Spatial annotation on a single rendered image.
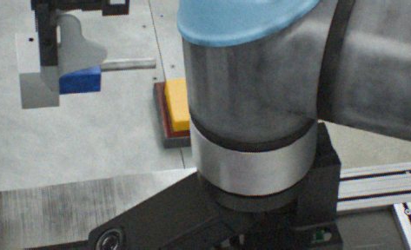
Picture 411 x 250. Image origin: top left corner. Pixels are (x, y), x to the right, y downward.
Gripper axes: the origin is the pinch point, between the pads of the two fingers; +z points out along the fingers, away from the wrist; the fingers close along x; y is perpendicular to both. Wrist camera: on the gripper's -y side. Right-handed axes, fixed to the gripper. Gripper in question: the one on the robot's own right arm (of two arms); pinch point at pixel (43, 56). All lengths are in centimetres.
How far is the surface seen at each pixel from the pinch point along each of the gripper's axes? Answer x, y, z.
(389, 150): 47, 80, 95
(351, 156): 46, 70, 95
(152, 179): -10.8, 9.0, 6.0
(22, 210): -12.4, -3.2, 6.7
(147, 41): 14.5, 12.9, 15.1
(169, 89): 3.9, 13.5, 11.4
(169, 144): -1.5, 12.9, 14.1
